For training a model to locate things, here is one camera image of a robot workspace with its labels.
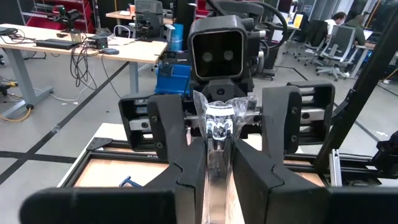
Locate yellow floor cable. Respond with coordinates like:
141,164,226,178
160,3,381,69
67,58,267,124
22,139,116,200
0,107,34,123

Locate wood desk grey legs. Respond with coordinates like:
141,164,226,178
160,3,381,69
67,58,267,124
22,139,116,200
0,23,169,121

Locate person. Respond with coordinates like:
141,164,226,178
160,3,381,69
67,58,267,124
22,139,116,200
343,14,368,47
323,11,348,35

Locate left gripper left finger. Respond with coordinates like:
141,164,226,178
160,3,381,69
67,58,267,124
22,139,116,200
19,136,208,224

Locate blue plastic tote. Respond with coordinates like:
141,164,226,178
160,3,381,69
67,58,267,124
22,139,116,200
154,63,192,96

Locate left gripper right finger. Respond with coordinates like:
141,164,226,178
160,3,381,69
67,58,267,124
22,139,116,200
231,138,398,224

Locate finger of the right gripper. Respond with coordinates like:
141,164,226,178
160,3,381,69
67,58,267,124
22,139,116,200
146,94,189,161
262,85,303,164

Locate black cable bundle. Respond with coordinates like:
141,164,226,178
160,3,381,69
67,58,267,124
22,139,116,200
68,40,100,91

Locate small black box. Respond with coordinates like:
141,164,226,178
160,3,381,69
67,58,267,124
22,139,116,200
88,34,109,50

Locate black box white label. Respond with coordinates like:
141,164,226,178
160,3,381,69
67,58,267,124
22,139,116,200
161,49,191,68

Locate blue cylinder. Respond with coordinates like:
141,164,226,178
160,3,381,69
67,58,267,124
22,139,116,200
169,23,185,52

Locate black camera on stand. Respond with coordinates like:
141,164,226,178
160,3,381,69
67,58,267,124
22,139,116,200
52,4,84,24

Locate background wood desk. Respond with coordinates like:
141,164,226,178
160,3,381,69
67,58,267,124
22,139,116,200
104,10,175,26

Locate silver aluminium bracket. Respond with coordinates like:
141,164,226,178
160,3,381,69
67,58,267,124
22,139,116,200
328,148,343,187

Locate grey mesh office chair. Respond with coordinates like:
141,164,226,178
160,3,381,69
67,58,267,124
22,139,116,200
315,24,358,82

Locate black office chair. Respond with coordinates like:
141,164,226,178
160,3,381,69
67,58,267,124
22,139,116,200
297,19,328,66

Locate black background equipment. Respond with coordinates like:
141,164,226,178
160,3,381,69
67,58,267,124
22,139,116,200
133,0,165,40

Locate flat black device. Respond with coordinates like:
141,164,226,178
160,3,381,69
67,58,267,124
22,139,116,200
34,38,79,50

